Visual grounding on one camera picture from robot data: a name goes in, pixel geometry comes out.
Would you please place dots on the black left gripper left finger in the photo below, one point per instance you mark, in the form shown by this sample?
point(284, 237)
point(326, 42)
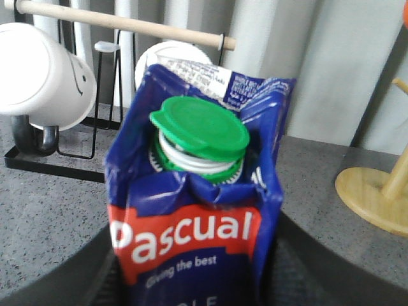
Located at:
point(90, 277)

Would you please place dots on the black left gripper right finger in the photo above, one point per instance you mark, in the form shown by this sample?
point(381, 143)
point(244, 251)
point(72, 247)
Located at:
point(301, 271)

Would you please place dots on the blue white Pascual milk carton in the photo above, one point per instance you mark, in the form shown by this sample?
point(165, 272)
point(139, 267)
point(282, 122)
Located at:
point(179, 239)

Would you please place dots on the wooden mug tree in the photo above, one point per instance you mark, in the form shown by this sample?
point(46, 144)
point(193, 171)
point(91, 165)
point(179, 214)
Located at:
point(378, 197)

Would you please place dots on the white smiley mug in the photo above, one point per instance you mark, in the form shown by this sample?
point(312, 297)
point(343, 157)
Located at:
point(45, 89)

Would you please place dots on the grey white curtain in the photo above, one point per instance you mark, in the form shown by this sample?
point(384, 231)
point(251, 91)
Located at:
point(343, 54)

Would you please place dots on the white ribbed mug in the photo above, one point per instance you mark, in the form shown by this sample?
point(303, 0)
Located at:
point(161, 53)

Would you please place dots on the orange mug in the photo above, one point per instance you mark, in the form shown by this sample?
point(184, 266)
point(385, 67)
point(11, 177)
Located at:
point(405, 15)

